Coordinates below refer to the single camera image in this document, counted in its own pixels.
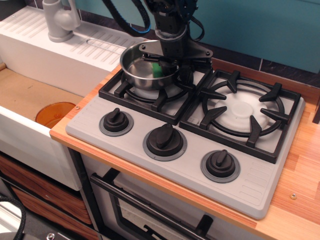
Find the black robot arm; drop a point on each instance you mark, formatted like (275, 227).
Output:
(178, 34)

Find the black burner grate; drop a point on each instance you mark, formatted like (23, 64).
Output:
(247, 115)
(167, 105)

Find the black left stove knob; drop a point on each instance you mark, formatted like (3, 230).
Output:
(116, 123)

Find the white toy sink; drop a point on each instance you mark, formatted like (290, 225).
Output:
(36, 72)

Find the orange sink drain plug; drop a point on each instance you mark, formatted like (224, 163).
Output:
(51, 114)

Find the grey toy stove top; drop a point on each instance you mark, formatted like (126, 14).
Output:
(250, 193)

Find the grey toy faucet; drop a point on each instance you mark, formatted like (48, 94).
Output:
(60, 22)

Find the black middle stove knob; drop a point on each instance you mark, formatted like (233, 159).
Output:
(165, 143)

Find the upper wooden drawer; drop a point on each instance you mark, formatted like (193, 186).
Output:
(42, 187)

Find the black right stove knob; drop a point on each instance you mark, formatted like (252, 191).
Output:
(220, 166)

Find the black right burner grate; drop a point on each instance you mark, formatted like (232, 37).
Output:
(247, 115)

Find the green toy pickle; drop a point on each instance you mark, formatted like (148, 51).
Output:
(157, 71)

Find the lower wooden drawer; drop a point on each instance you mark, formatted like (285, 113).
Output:
(67, 212)

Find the stainless steel saucepan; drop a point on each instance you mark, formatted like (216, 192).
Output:
(137, 71)

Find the black left burner grate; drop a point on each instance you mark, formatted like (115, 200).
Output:
(167, 105)

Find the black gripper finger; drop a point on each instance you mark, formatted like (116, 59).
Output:
(168, 68)
(186, 74)

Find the toy oven door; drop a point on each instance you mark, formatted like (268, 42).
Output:
(139, 211)

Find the wooden drawer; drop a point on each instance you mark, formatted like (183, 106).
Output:
(42, 187)
(67, 212)

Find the black stove knob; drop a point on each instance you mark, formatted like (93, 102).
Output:
(165, 143)
(220, 166)
(116, 123)

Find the black oven door handle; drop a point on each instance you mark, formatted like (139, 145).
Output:
(107, 183)

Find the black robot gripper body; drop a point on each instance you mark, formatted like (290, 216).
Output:
(179, 51)

